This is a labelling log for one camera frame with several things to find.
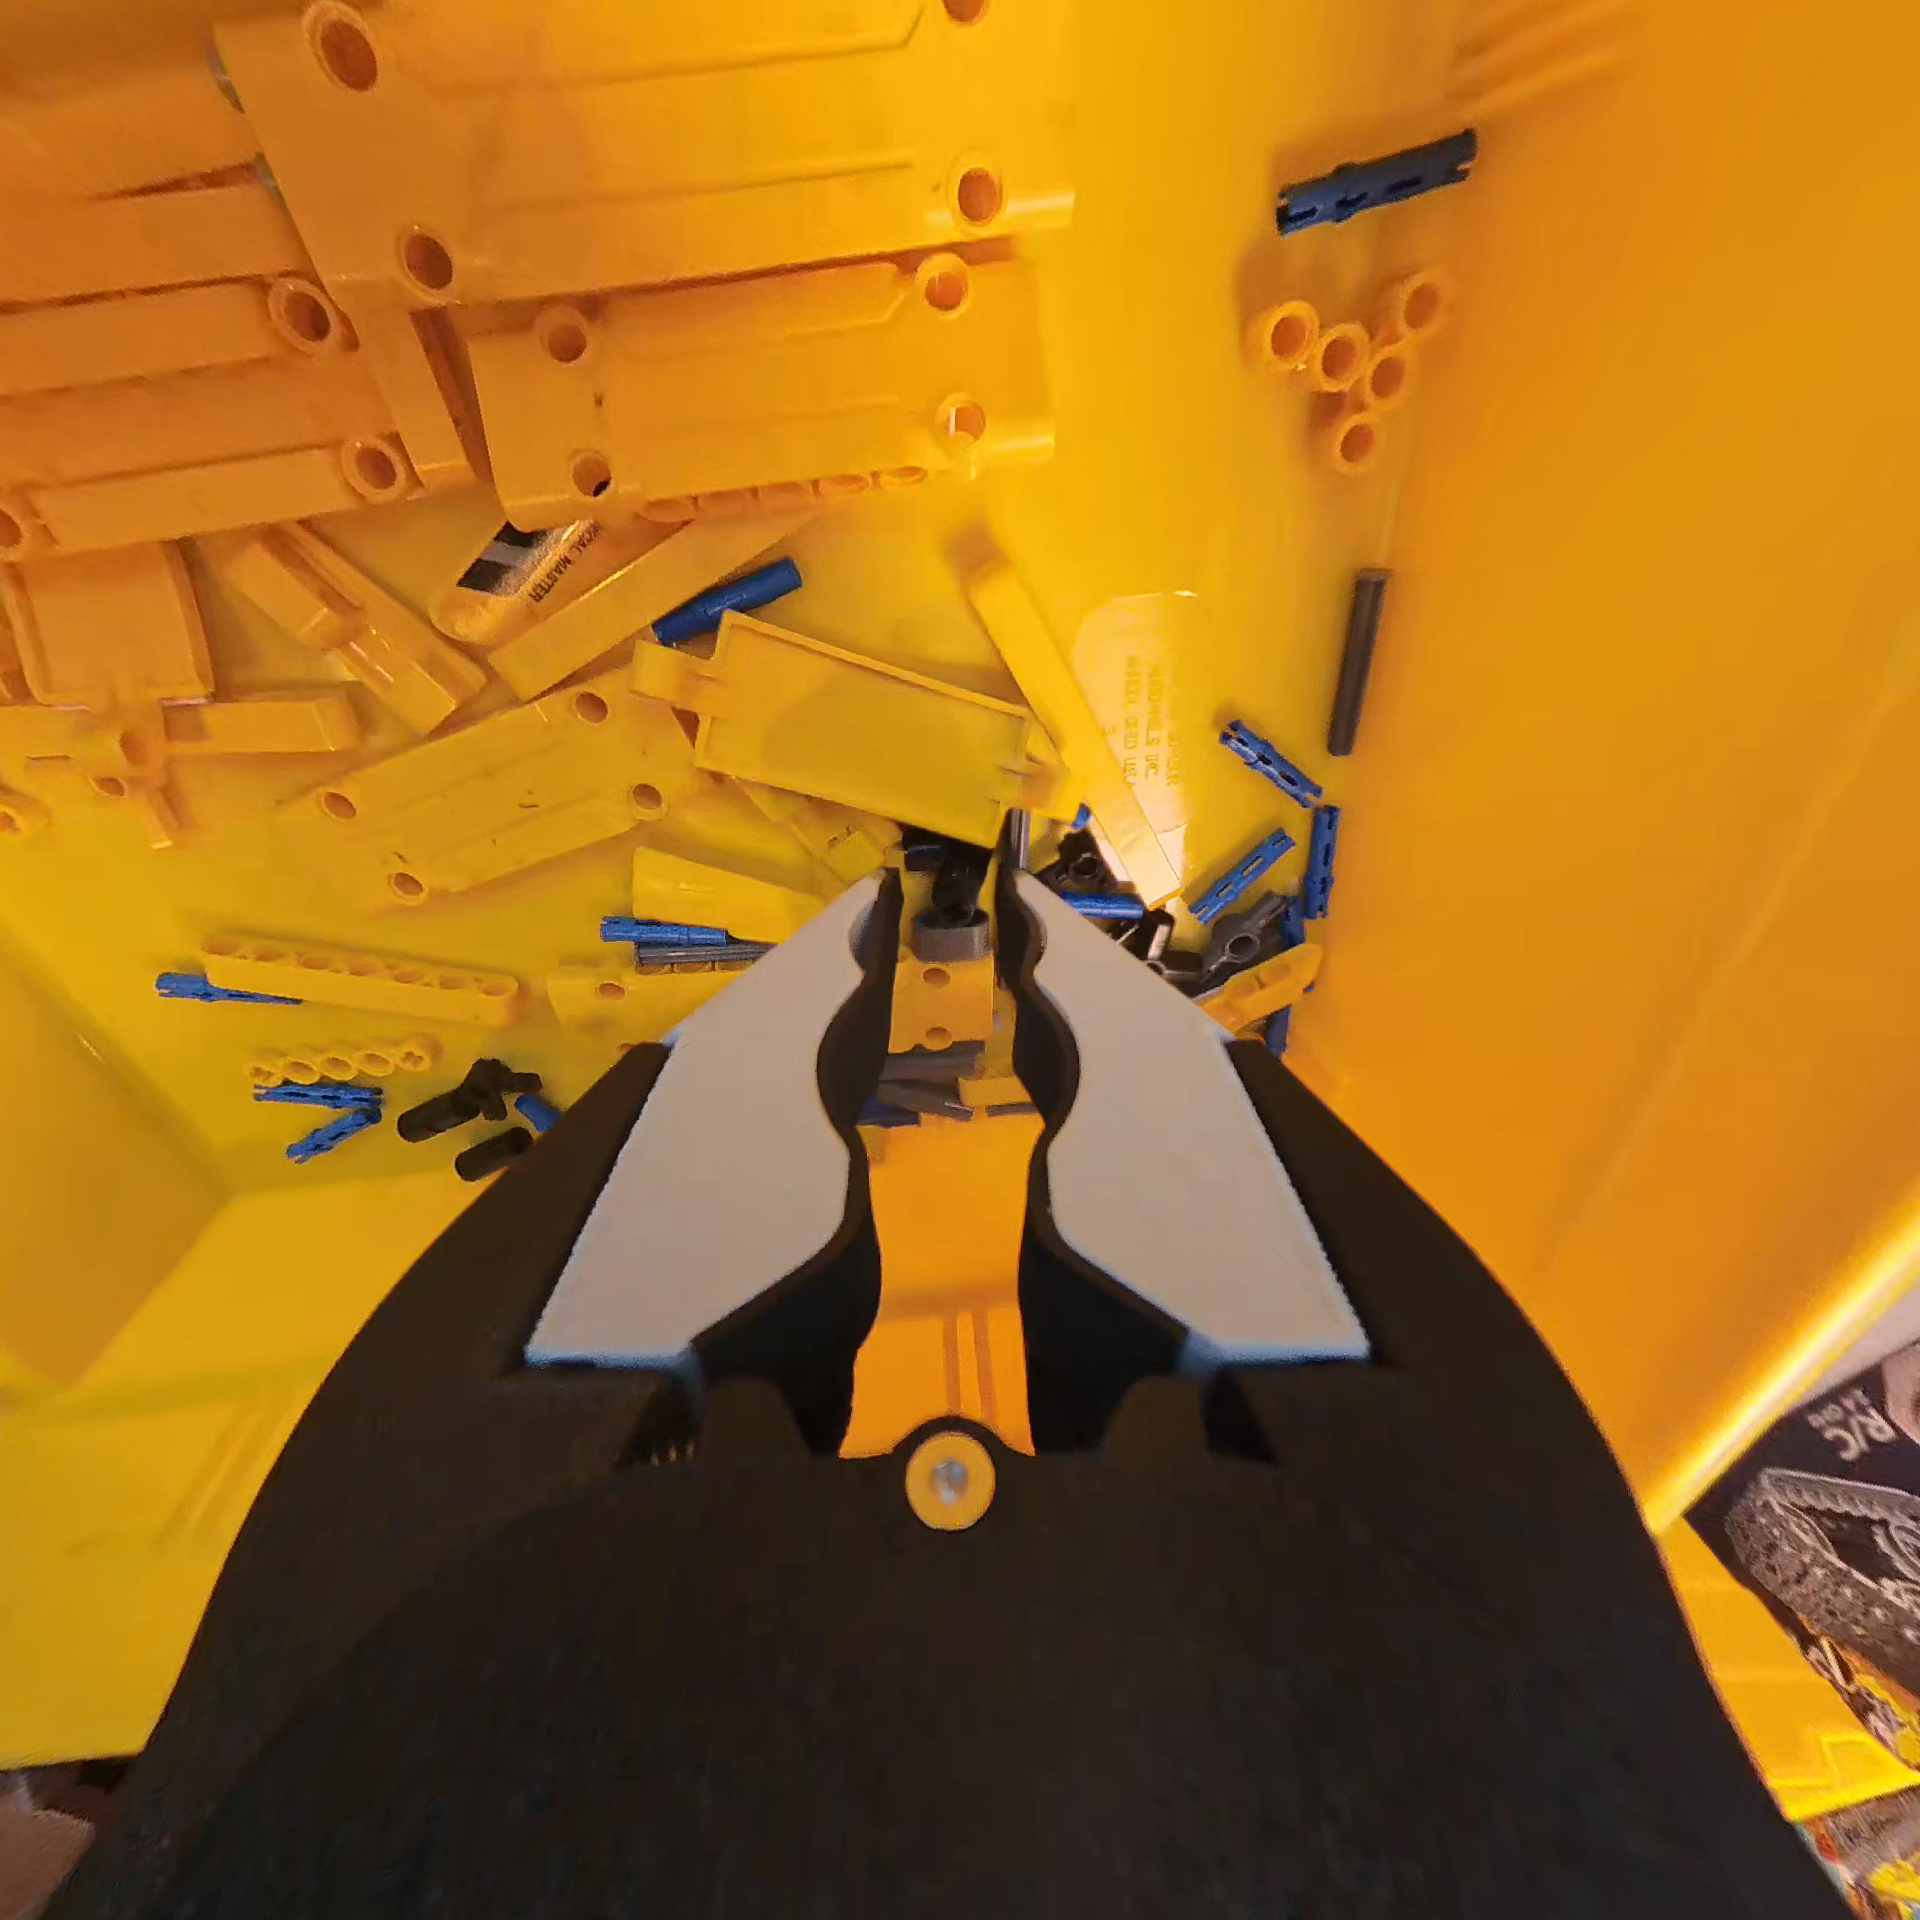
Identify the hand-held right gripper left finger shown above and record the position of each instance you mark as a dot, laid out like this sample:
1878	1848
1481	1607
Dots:
705	1201

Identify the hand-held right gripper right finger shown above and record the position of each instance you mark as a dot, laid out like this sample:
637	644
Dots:
1202	1201

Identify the grey black connector brick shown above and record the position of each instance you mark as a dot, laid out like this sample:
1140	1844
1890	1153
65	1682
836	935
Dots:
947	939

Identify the yellow bin with bricks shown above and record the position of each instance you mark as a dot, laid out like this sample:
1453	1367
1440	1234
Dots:
1623	751

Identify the pile of toy bricks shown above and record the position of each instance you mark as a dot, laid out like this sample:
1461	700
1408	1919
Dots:
600	393

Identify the printed toy box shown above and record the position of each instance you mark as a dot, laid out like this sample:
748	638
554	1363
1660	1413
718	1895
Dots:
1831	1530

